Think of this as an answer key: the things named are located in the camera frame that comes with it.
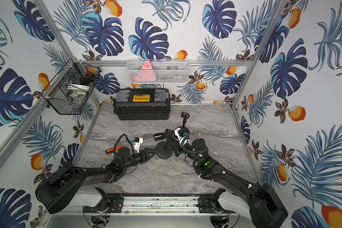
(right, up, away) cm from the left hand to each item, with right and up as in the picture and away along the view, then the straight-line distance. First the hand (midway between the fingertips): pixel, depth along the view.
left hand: (156, 151), depth 79 cm
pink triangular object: (-8, +46, +11) cm, 48 cm away
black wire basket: (-49, +35, +1) cm, 60 cm away
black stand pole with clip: (+17, +20, +9) cm, 28 cm away
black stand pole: (+5, +4, -1) cm, 7 cm away
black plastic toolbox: (-12, +28, +20) cm, 37 cm away
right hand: (+7, +9, -4) cm, 12 cm away
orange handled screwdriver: (-31, -3, +14) cm, 35 cm away
